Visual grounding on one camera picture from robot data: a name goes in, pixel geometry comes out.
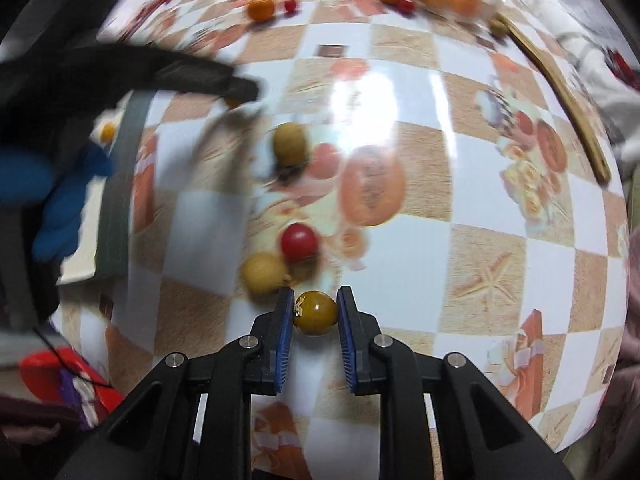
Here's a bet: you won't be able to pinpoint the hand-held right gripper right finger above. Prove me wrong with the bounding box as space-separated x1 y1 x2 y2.
336 286 574 480

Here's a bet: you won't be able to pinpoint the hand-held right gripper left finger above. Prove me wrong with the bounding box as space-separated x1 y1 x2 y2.
55 287 296 480

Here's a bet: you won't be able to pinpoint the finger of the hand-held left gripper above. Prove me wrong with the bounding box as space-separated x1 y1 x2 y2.
160 54 262 103

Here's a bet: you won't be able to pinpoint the brownish cherry tomato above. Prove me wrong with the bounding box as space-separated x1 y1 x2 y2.
294 290 339 335

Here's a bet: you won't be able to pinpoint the person's left hand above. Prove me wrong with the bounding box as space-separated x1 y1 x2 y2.
0 142 115 263

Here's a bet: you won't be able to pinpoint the small orange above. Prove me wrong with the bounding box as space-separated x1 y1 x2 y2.
247 0 277 22

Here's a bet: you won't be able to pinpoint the grey flat board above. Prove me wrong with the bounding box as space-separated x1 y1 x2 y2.
94 89 153 281

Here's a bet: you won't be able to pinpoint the checkered printed tablecloth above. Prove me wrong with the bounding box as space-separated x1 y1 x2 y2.
50 0 631 473

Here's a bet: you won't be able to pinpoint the red plastic object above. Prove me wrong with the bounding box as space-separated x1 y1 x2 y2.
19 344 125 428

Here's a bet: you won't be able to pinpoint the pink cloth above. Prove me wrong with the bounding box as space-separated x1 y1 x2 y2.
587 355 640 480

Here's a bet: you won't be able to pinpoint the long wooden board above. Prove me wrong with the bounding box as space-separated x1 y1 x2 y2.
495 12 612 184

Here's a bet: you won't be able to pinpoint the grey striped sofa cover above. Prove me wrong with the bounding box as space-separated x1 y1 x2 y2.
492 0 640 161

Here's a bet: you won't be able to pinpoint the red and black clothes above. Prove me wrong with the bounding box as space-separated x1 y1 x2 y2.
602 45 640 83

